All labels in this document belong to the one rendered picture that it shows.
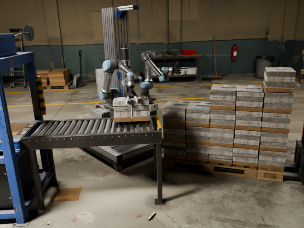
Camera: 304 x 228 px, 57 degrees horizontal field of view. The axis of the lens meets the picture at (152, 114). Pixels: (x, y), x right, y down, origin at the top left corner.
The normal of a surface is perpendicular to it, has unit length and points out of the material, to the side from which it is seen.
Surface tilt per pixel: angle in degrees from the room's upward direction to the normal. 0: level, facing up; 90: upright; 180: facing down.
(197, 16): 90
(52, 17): 90
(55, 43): 90
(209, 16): 90
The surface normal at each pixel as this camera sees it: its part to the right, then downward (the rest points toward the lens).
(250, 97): -0.28, 0.29
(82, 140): 0.07, 0.29
